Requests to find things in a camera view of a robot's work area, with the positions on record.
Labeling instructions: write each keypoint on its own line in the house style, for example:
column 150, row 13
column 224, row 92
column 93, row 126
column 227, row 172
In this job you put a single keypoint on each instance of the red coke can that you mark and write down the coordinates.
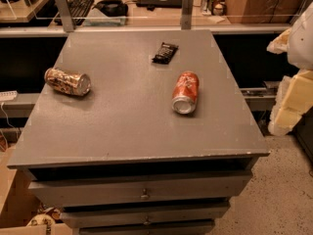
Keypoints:
column 185, row 93

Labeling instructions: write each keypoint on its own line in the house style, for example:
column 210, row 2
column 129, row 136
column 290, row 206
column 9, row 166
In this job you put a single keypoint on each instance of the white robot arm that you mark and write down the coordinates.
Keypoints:
column 295, row 94

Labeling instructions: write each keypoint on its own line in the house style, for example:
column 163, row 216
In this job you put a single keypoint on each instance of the brown patterned drink can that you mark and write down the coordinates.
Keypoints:
column 71, row 83

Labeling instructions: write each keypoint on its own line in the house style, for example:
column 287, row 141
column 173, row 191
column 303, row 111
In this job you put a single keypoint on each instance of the grey drawer cabinet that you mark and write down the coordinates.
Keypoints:
column 125, row 125

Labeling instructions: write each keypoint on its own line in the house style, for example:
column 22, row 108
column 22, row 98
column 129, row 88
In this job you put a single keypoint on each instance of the black snack bar wrapper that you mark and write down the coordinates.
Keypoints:
column 165, row 53

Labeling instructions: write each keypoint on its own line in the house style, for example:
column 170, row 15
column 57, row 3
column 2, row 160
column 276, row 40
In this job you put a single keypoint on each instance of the top grey drawer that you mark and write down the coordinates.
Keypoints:
column 140, row 189

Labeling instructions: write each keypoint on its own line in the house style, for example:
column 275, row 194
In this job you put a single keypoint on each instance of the grey drawer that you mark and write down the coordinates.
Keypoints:
column 140, row 189
column 154, row 213
column 194, row 227

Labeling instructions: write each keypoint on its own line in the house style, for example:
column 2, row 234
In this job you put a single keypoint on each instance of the black laptop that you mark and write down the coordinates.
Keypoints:
column 160, row 3

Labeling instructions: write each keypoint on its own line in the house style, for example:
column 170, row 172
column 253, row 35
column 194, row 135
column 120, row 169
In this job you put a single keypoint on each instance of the black headphones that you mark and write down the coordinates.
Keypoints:
column 112, row 8

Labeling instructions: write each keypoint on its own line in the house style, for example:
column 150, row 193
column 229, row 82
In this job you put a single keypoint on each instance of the bottom grey drawer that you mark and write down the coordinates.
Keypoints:
column 194, row 227

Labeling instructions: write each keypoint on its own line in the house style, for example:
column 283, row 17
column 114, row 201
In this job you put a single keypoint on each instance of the group of small bottles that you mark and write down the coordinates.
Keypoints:
column 213, row 7

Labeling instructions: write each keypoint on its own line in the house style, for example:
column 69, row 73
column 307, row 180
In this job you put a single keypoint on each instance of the black computer keyboard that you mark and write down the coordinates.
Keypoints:
column 78, row 9

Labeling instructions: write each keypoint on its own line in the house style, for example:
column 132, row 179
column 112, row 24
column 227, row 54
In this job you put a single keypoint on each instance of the middle grey drawer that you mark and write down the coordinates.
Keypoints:
column 154, row 213

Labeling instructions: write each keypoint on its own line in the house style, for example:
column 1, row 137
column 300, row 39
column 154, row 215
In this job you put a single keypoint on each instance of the white power strip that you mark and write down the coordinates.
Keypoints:
column 8, row 95

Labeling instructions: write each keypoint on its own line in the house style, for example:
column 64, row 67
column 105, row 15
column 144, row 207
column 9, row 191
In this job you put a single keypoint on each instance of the cardboard box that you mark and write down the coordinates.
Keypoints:
column 18, row 206

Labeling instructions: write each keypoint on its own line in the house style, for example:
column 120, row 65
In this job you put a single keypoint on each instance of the grey metal rail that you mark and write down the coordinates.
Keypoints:
column 261, row 98

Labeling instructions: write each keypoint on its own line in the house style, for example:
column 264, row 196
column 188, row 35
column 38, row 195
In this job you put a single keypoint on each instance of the right grey metal post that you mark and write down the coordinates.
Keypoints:
column 186, row 17

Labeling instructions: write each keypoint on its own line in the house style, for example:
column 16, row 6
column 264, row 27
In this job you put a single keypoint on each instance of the grey metal post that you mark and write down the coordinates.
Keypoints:
column 65, row 15
column 186, row 17

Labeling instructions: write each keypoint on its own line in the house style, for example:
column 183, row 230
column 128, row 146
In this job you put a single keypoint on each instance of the left grey metal post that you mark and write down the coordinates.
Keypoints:
column 65, row 15

